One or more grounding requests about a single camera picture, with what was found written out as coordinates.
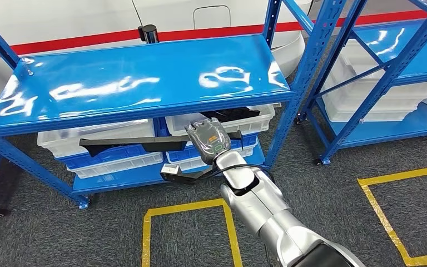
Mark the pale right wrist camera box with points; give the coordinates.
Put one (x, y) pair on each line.
(170, 169)

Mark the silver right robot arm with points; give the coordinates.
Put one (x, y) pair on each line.
(268, 217)

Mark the blue plastic bin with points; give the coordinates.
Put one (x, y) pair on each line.
(248, 141)
(117, 154)

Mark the long black plastic frame part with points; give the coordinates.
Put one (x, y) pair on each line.
(132, 142)

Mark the black stanchion post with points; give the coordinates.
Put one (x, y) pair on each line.
(149, 34)

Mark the yellow floor tape square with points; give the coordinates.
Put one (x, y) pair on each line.
(146, 243)
(386, 225)

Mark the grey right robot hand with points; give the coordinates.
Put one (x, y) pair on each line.
(209, 142)

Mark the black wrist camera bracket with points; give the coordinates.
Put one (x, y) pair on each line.
(187, 179)

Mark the white car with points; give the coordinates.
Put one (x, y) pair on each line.
(70, 18)

